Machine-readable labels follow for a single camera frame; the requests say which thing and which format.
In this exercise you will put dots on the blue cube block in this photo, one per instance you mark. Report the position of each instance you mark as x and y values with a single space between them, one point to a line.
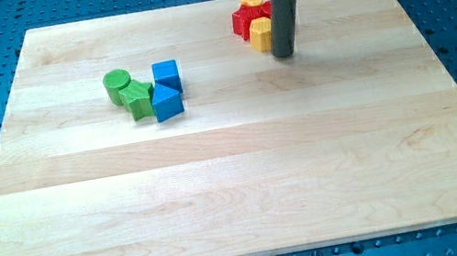
166 73

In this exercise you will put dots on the blue triangular prism block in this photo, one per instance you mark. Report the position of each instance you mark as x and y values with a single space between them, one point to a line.
166 102

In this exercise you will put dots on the green star block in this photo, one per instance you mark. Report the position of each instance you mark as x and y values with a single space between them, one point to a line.
136 98

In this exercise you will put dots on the yellow hexagon block front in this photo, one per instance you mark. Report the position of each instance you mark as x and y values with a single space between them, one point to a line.
260 34

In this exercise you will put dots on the red star block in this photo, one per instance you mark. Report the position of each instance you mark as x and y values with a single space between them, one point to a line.
242 18

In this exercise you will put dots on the green cylinder block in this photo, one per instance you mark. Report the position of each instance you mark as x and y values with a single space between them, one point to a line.
114 81

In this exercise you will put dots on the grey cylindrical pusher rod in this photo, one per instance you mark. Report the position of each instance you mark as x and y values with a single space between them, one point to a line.
283 27

